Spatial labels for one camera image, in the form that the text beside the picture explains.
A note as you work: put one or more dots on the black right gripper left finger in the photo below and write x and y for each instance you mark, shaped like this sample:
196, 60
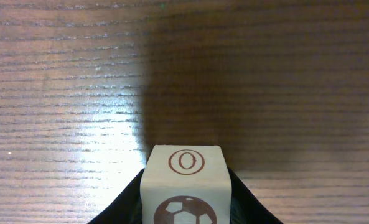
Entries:
126, 208

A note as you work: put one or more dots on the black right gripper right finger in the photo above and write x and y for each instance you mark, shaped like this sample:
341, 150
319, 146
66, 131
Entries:
245, 208

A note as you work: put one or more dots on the wooden block soccer ball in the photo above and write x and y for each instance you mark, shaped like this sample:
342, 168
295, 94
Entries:
186, 184

